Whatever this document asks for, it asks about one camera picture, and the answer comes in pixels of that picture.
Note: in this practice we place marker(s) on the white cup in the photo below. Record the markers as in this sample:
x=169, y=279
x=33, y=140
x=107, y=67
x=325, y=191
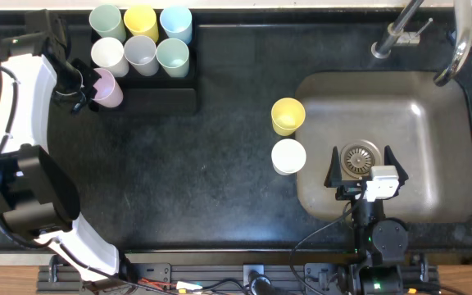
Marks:
x=288, y=156
x=107, y=55

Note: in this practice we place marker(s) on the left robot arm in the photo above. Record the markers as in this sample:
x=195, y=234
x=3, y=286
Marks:
x=27, y=90

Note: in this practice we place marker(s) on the steel tap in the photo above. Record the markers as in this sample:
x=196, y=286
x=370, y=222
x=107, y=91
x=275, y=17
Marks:
x=461, y=45

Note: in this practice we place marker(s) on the green cup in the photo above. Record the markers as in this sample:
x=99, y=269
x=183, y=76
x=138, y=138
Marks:
x=172, y=57
x=107, y=20

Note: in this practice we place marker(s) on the steel sink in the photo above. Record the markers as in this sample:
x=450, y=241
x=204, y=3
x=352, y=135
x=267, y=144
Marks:
x=424, y=143

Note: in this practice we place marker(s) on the yellow cup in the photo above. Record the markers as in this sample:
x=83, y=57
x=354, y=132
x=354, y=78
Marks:
x=139, y=20
x=288, y=114

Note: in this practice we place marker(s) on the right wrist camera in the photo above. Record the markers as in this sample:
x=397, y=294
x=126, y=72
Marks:
x=383, y=184

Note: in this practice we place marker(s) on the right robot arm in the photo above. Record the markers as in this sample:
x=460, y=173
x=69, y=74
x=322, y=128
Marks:
x=389, y=239

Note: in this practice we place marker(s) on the mounting rail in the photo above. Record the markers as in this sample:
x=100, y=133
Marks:
x=211, y=274

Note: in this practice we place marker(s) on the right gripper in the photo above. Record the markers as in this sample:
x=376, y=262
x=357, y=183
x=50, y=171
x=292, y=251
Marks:
x=350, y=189

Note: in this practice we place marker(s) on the blue cup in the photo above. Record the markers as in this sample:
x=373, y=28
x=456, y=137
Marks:
x=176, y=20

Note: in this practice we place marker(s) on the pink cup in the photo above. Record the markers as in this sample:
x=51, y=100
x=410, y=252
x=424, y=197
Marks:
x=111, y=92

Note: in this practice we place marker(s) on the grey cup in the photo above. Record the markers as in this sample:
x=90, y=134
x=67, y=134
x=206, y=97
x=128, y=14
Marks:
x=139, y=53

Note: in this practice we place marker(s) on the black tray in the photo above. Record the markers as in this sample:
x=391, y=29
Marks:
x=158, y=100

